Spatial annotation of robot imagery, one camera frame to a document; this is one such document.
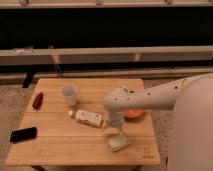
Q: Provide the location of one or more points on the orange ceramic bowl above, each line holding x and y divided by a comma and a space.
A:
133, 114

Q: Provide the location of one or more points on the white plastic bottle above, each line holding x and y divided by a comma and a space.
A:
85, 117

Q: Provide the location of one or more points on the black rectangular device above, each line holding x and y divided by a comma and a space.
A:
23, 134

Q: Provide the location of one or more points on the wooden table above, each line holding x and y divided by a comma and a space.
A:
63, 141

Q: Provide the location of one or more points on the translucent plastic cup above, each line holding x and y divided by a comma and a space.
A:
69, 93

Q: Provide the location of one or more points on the dark red snack bar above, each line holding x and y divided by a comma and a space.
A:
38, 101

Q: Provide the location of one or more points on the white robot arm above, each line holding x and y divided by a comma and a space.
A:
191, 101

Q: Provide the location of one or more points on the grey wall rail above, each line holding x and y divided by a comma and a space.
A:
30, 56

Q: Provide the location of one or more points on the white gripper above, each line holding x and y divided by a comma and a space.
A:
115, 120

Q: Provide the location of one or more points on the white sponge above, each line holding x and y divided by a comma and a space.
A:
117, 141

